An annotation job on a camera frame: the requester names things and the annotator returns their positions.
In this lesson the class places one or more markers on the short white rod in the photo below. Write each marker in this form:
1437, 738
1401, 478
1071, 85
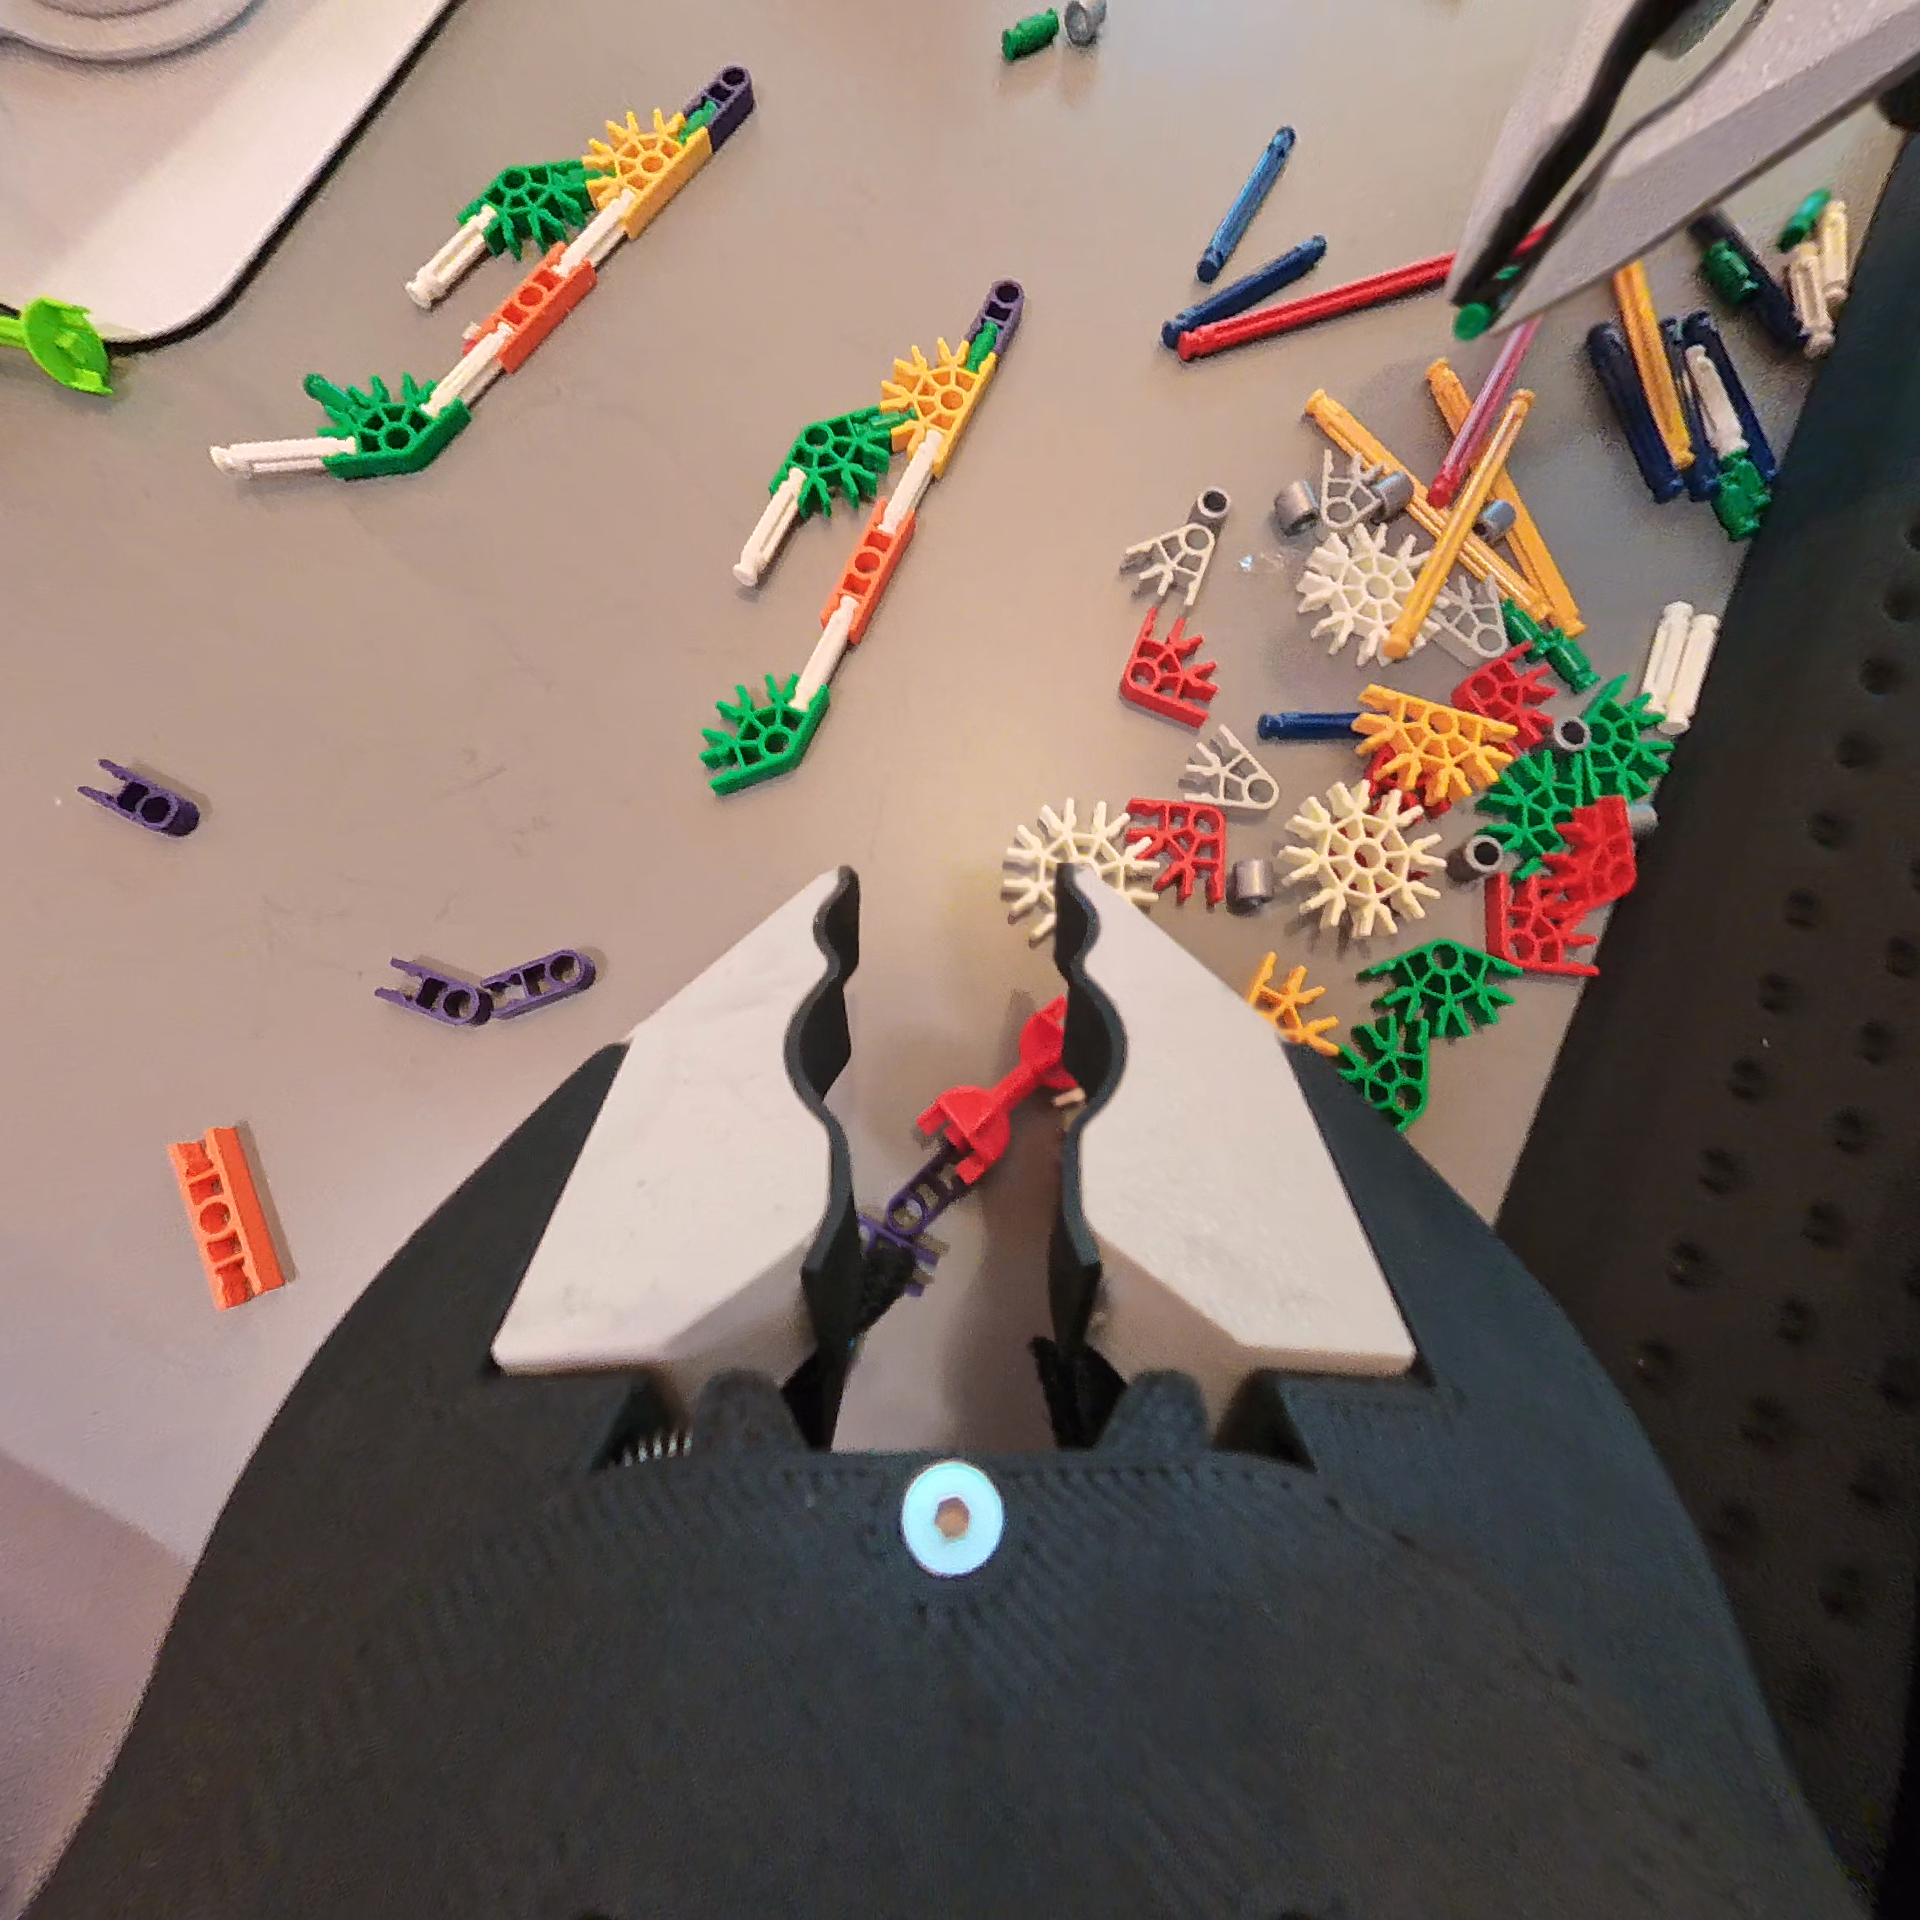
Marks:
827, 662
904, 503
765, 534

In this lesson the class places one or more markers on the yellow half-circle connector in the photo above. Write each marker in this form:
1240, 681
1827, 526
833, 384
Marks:
944, 399

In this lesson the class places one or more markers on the orange slotted connector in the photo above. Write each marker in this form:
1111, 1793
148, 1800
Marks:
869, 567
224, 1215

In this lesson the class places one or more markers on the red double-ended connector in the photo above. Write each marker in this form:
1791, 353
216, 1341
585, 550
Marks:
990, 1095

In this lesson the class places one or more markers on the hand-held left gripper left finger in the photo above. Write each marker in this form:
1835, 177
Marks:
661, 1200

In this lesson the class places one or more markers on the dark blue rod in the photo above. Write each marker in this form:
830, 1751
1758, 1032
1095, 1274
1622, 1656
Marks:
1244, 202
1244, 290

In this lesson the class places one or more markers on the black perforated office chair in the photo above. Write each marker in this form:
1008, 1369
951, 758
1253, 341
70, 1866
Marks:
1769, 1050

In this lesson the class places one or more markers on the green fan connector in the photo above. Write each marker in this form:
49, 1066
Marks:
765, 734
833, 457

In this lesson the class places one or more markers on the assembled multicolour toy model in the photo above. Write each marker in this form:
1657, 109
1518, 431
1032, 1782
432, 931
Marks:
645, 159

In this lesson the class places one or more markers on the bright green plastic piece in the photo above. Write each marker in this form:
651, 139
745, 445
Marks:
61, 341

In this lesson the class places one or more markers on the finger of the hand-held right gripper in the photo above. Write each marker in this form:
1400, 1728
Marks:
1757, 119
1545, 119

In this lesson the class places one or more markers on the pile of colourful toy pieces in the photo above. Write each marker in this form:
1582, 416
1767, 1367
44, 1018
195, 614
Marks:
1359, 863

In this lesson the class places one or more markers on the purple clip connector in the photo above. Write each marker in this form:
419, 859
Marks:
916, 1208
435, 990
142, 795
1004, 306
542, 979

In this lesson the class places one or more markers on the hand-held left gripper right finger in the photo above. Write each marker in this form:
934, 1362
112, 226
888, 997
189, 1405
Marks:
1244, 1200

